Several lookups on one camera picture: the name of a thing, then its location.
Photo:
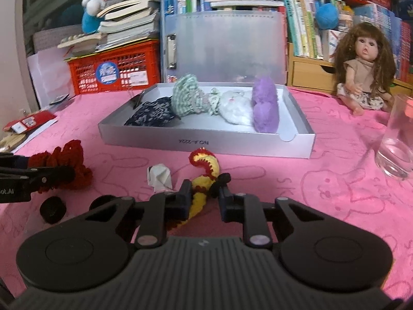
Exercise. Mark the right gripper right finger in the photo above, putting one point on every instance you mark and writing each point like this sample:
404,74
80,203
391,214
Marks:
248,211

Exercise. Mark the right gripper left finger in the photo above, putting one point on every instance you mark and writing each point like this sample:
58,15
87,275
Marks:
159,211

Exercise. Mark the small white paper packet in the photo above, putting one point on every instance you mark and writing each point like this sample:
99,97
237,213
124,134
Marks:
159,178

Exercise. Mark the black round cap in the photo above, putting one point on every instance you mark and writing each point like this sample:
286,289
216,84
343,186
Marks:
52,210

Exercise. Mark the yellow red crocheted toy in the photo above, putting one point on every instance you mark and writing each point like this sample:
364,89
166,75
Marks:
204,186

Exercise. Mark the red crocheted item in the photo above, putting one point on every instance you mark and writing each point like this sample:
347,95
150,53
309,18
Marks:
71,155

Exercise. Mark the navy floral fabric pouch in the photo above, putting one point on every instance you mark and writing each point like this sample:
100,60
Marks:
153,114

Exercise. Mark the purple fluffy plush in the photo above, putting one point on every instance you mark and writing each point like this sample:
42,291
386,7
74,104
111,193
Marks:
265,106

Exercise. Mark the white fluffy plush toy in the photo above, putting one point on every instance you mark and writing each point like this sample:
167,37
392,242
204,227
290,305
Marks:
236,107

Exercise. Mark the green checkered fabric pouch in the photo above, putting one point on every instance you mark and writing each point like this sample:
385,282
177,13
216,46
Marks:
188,98

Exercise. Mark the red small booklet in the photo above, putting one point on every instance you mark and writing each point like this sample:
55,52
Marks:
29,122

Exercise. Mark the grey shallow cardboard box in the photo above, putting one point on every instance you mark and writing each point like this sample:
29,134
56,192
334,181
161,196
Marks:
294,138

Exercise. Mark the pink bunny tablecloth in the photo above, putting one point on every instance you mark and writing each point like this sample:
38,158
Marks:
340,178

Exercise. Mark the red plastic crate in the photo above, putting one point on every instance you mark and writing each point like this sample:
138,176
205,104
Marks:
130,67

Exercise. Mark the wooden drawer book rack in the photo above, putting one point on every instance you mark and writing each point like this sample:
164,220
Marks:
310,74

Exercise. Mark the clear drinking glass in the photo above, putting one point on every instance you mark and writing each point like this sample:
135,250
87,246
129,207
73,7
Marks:
394,155

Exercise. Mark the translucent plastic file case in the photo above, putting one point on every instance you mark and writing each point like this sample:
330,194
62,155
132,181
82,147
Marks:
224,46

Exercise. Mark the blue cat plush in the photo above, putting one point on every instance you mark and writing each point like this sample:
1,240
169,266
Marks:
90,21

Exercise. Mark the row of upright books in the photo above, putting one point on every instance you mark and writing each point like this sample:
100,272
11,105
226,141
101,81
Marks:
302,30

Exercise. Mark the brown haired baby doll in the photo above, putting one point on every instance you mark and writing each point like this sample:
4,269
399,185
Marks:
364,69

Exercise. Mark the stack of books on crate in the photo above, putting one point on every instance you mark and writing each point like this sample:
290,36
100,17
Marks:
123,22

